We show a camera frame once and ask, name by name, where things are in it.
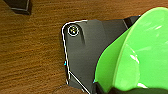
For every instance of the bright green bowl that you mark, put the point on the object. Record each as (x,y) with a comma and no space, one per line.
(140,56)

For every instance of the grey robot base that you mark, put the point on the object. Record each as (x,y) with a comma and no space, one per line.
(83,50)

